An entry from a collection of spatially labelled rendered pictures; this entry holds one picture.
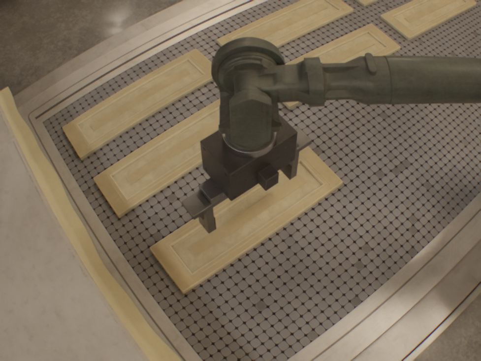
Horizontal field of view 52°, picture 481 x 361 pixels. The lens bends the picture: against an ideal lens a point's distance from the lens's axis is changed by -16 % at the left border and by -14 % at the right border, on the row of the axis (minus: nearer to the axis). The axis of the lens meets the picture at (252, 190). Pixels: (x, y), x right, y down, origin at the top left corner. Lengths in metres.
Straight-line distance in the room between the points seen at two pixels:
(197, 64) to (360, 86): 1.08
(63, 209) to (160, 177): 0.38
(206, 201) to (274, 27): 1.07
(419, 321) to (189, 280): 0.76
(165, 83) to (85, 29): 1.91
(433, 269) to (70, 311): 1.17
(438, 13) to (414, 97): 1.48
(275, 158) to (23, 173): 0.78
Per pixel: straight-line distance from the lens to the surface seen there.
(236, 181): 1.46
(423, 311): 1.82
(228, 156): 1.44
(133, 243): 1.84
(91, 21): 4.06
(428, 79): 1.32
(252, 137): 1.33
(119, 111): 2.14
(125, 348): 1.37
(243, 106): 1.24
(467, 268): 1.94
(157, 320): 1.72
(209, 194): 1.54
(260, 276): 1.76
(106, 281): 1.79
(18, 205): 1.64
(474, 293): 1.93
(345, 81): 1.29
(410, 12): 2.69
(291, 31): 2.41
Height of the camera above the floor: 2.49
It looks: 59 degrees down
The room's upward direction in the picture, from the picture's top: 1 degrees clockwise
